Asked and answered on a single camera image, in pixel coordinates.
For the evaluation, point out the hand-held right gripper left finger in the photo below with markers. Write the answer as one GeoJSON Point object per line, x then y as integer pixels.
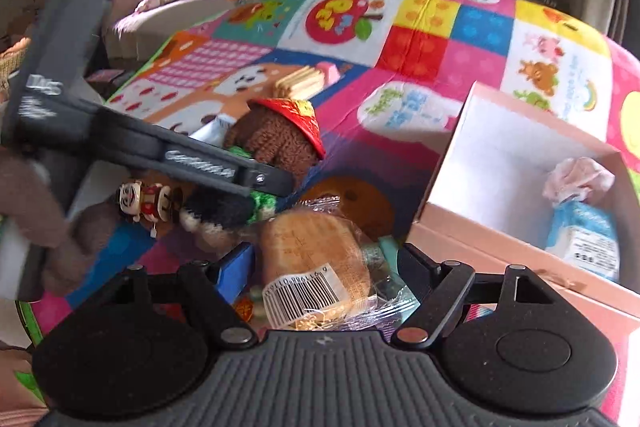
{"type": "Point", "coordinates": [235, 272]}

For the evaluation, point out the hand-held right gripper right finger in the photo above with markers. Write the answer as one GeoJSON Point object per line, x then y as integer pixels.
{"type": "Point", "coordinates": [417, 267]}

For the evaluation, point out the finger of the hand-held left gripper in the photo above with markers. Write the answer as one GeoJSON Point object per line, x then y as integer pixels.
{"type": "Point", "coordinates": [200, 157]}

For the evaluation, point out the black crochet toy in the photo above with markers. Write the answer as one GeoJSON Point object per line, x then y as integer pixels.
{"type": "Point", "coordinates": [215, 212]}

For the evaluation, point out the small painted figurine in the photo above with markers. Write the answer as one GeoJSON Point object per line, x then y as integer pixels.
{"type": "Point", "coordinates": [145, 201]}

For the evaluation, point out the green fuzzy toy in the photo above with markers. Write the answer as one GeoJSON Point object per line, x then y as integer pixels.
{"type": "Point", "coordinates": [264, 207]}

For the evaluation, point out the brown crochet doll red hat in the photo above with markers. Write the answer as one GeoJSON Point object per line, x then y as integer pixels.
{"type": "Point", "coordinates": [270, 137]}

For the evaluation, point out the bread bun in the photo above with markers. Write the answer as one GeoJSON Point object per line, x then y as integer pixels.
{"type": "Point", "coordinates": [310, 252]}

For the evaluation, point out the clear cracker pack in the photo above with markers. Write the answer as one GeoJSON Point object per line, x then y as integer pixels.
{"type": "Point", "coordinates": [300, 82]}

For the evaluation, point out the pink cardboard box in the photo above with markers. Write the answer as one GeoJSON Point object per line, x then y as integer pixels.
{"type": "Point", "coordinates": [500, 167]}

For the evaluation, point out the pink toy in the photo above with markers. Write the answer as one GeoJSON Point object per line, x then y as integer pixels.
{"type": "Point", "coordinates": [328, 72]}

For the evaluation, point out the person's left forearm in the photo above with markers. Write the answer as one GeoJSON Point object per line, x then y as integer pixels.
{"type": "Point", "coordinates": [30, 202]}

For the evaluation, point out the white plastic wrapper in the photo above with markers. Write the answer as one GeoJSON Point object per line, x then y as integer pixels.
{"type": "Point", "coordinates": [215, 127]}

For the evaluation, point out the small red candy packet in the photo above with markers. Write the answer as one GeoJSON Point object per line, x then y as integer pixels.
{"type": "Point", "coordinates": [245, 308]}

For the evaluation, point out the wicker basket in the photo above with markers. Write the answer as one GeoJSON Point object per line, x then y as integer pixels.
{"type": "Point", "coordinates": [12, 62]}

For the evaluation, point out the blue white carton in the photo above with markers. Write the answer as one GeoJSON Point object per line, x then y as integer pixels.
{"type": "Point", "coordinates": [585, 232]}

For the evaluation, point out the colourful printed blanket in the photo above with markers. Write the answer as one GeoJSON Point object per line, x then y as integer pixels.
{"type": "Point", "coordinates": [425, 52]}

